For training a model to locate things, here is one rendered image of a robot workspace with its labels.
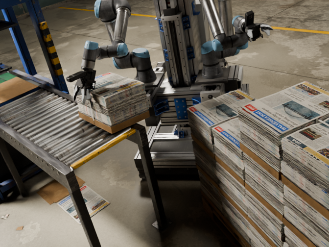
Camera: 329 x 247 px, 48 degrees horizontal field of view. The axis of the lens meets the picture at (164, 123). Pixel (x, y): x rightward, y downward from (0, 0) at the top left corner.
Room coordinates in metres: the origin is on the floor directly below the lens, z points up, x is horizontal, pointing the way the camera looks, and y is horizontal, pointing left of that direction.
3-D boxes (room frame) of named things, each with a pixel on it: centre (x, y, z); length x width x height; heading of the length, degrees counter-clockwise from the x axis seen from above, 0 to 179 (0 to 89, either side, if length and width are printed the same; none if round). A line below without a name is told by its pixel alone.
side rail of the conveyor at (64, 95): (2.43, 0.54, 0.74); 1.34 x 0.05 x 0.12; 37
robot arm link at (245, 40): (2.17, -0.55, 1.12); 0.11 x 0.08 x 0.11; 97
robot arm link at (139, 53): (2.58, 0.07, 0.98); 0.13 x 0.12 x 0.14; 75
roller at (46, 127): (2.23, 0.70, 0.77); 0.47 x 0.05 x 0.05; 127
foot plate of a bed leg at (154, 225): (1.93, 0.15, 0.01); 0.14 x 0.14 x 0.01; 37
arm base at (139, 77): (2.58, 0.06, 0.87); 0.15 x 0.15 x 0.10
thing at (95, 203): (2.31, 0.76, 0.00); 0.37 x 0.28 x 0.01; 37
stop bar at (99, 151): (1.75, 0.35, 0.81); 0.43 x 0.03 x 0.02; 127
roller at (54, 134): (2.13, 0.63, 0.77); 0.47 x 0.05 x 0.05; 127
